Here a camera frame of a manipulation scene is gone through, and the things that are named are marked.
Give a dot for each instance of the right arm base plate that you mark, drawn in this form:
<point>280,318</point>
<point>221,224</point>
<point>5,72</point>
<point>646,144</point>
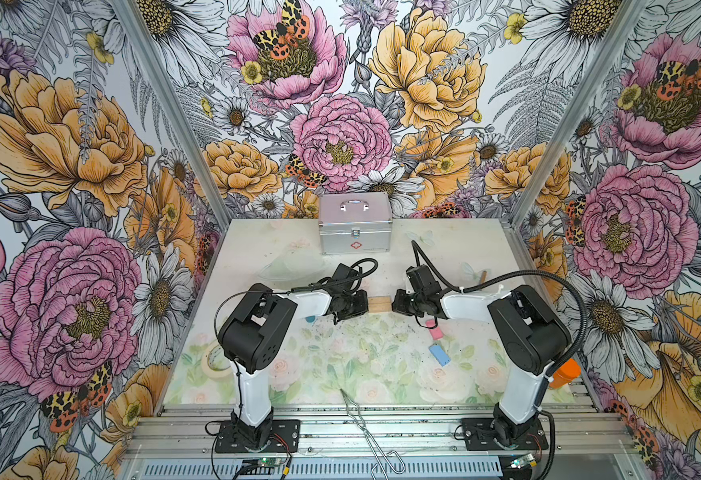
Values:
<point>476,433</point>

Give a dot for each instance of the green circuit board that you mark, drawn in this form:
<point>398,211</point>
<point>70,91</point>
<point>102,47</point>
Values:
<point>524,461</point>
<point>265,466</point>

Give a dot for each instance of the silver aluminium case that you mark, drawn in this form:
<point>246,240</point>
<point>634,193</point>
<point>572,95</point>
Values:
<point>354,223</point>

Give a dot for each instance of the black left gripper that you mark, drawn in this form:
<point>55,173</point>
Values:
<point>362,306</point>

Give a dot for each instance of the metal wire tongs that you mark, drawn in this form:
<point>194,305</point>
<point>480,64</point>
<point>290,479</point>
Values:
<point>384,462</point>

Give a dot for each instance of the left green circuit board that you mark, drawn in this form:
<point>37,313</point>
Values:
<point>265,466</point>

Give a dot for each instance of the aluminium rail frame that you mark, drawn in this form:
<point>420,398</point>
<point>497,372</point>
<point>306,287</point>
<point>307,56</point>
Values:
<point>183,432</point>

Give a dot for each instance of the orange plastic bottle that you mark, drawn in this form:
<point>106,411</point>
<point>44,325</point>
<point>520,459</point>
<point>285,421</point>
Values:
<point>567,373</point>

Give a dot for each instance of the natural wood block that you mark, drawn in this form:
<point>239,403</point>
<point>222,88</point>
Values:
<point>379,300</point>
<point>379,308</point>

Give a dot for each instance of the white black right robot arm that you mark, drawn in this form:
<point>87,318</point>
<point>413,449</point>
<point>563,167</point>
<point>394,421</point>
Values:
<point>534,339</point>

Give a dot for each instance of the roll of tape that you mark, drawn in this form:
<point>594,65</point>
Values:
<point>215,365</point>

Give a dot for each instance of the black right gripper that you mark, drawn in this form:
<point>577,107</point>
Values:
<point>397,304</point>

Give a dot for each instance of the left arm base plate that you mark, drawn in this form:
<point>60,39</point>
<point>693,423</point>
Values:
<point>274,436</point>

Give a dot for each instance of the blue rectangular block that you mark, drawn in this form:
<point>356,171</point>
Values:
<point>439,354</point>

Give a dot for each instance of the pink rectangular block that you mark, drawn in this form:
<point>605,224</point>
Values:
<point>436,333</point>

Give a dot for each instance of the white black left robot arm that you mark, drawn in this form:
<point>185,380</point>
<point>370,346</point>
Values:
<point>253,334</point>

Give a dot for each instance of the clear plastic bowl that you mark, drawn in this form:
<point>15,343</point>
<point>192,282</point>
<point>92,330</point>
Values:
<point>294,267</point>

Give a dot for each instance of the right green circuit board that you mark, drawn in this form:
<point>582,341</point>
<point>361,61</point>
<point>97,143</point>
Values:
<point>524,461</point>

